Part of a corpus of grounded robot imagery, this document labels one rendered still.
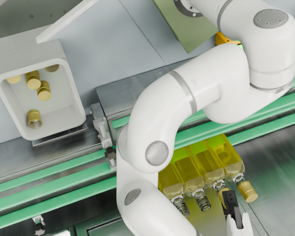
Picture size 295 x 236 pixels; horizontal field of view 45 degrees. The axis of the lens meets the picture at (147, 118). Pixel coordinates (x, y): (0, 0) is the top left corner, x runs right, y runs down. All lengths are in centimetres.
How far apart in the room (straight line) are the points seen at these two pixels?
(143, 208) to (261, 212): 58
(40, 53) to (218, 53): 45
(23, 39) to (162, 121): 52
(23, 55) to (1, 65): 5
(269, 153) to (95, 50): 66
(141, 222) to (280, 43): 38
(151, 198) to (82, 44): 49
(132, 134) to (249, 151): 74
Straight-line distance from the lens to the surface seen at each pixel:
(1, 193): 104
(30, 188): 102
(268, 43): 66
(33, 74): 93
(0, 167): 107
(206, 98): 61
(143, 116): 56
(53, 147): 105
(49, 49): 90
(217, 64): 62
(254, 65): 69
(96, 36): 95
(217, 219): 106
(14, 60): 91
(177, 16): 91
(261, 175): 120
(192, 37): 96
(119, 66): 102
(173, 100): 58
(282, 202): 116
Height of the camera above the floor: 156
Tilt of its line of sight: 43 degrees down
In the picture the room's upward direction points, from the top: 153 degrees clockwise
